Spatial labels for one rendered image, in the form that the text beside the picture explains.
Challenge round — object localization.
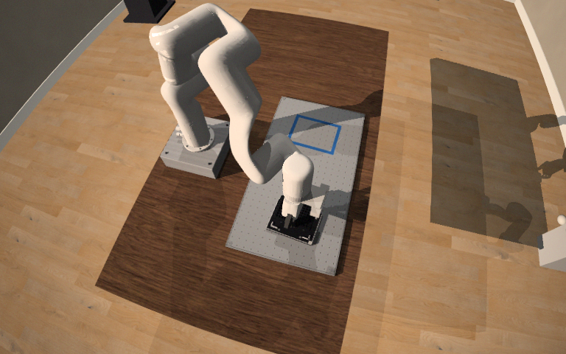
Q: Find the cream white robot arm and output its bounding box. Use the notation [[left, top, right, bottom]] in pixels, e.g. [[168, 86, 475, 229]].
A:
[[150, 3, 330, 218]]

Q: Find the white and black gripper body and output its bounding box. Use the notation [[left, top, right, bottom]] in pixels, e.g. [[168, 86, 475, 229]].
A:
[[282, 197, 303, 220]]

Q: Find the blue tape outline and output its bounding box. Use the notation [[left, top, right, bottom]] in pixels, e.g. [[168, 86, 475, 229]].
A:
[[288, 114, 341, 155]]

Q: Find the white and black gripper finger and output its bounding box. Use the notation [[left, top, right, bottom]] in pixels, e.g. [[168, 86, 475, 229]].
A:
[[284, 213, 296, 229]]

